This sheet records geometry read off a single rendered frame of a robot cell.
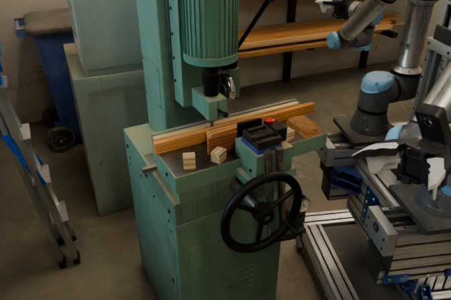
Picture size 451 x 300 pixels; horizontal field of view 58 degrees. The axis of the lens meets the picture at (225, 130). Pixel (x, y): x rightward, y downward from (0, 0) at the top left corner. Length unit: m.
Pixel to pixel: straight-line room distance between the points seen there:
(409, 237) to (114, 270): 1.46
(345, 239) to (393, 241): 0.78
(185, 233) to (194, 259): 0.13
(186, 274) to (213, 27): 0.86
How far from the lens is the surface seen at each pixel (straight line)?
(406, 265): 1.47
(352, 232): 2.17
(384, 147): 0.81
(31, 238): 2.59
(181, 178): 1.27
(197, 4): 1.21
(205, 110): 1.36
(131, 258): 2.30
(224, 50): 1.25
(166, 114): 1.55
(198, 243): 1.47
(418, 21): 1.70
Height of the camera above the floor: 1.63
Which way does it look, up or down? 29 degrees down
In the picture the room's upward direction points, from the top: straight up
